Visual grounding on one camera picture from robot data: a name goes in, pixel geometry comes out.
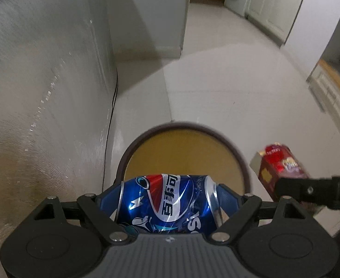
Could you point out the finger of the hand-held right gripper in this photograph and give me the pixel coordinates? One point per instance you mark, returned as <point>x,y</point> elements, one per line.
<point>317,191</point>

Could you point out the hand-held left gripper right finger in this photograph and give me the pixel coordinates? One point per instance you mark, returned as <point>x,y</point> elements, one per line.
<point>229,197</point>

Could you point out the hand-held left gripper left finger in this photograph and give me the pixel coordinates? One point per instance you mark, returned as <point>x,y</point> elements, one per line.
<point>107,201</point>

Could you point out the red cigarette box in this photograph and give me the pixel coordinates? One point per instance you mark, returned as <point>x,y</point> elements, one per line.
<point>277,165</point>

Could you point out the crushed blue soda can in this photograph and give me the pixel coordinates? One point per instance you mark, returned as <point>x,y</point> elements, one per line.
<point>170,202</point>

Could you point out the cream trash bin brown rim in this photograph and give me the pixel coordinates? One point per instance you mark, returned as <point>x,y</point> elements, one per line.
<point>184,153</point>

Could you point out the white sideboard wooden top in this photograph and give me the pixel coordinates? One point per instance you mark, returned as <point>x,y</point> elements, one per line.
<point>332,92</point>

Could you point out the white tall cabinet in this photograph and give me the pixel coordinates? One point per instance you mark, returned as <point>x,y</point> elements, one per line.
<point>277,3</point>

